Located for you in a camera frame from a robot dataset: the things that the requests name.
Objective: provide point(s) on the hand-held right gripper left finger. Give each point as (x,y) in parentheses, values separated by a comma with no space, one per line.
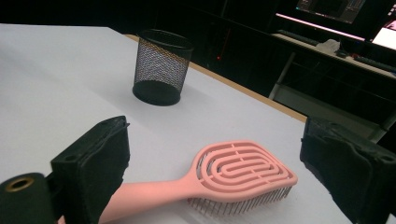
(90,168)

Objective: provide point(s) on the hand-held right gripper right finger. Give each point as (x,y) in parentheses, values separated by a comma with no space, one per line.
(348,168)

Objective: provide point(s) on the black mesh pen holder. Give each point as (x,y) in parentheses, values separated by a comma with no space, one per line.
(160,68)

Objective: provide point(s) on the pink hairbrush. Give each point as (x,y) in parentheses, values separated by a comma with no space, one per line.
(224,177)

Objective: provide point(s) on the background desk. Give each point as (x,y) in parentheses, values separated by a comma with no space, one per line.
(336,90)

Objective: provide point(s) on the black keyboard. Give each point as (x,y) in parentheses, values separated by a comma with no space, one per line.
(375,63)
(297,36)

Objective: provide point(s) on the white crumpled cloth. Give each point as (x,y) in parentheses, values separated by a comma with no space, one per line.
(328,46)

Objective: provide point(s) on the computer monitor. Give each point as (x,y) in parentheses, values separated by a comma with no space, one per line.
(330,11)
(385,34)

